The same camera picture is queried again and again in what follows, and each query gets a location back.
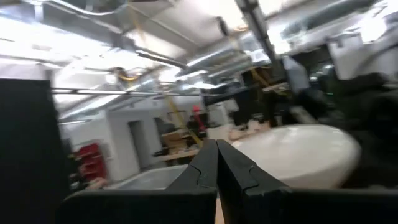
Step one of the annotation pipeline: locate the white globe lightbulb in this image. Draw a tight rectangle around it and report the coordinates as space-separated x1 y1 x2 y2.
231 123 362 190

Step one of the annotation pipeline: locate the red cabinet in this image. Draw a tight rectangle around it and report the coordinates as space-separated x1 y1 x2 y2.
73 142 108 187

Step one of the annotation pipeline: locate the clear plastic storage bin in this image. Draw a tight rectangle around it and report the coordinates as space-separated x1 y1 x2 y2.
105 164 190 190

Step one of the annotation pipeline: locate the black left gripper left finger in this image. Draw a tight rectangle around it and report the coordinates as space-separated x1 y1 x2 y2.
57 139 218 224

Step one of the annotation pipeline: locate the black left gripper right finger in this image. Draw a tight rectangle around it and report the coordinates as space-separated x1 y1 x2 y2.
217 140 398 224

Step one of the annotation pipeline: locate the black partition panel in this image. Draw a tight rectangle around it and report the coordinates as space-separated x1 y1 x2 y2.
0 79 72 224

